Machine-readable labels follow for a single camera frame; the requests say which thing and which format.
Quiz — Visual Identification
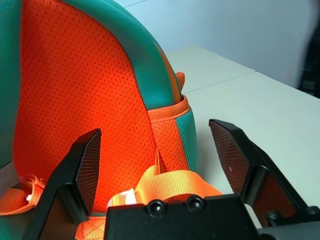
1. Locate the teal and orange backpack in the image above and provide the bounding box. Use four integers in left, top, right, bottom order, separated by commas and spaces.
0, 0, 224, 240

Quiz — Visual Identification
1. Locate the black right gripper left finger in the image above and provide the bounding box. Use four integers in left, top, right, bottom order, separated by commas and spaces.
24, 128, 102, 240

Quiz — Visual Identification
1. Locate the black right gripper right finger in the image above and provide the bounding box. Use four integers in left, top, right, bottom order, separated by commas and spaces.
208, 118, 320, 227

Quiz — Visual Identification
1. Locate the dark background object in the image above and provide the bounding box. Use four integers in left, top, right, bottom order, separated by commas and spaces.
296, 0, 320, 97

